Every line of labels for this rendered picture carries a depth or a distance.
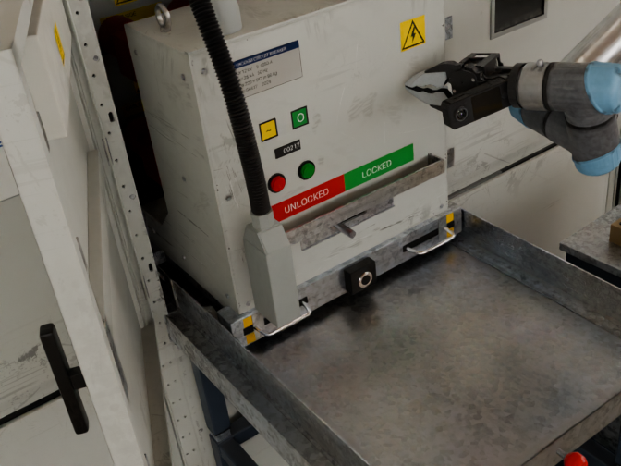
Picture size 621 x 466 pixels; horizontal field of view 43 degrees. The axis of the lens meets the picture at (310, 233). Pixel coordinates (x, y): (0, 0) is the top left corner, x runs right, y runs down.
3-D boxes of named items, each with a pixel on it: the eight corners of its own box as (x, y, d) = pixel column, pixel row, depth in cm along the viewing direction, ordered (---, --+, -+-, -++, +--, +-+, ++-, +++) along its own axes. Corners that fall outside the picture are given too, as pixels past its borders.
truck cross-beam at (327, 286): (461, 231, 162) (461, 206, 159) (236, 351, 138) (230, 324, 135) (444, 222, 165) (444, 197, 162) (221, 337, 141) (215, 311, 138)
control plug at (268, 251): (302, 316, 130) (289, 226, 120) (277, 330, 128) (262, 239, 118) (276, 296, 135) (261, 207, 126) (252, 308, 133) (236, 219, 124)
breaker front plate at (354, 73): (451, 217, 158) (447, -26, 133) (245, 324, 137) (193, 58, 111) (446, 214, 159) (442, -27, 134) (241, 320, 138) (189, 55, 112)
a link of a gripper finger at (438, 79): (419, 75, 141) (466, 76, 136) (402, 88, 137) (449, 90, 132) (416, 58, 140) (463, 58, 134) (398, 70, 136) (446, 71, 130)
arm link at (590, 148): (587, 134, 136) (577, 82, 129) (635, 161, 128) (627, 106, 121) (550, 159, 135) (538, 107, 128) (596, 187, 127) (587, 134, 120)
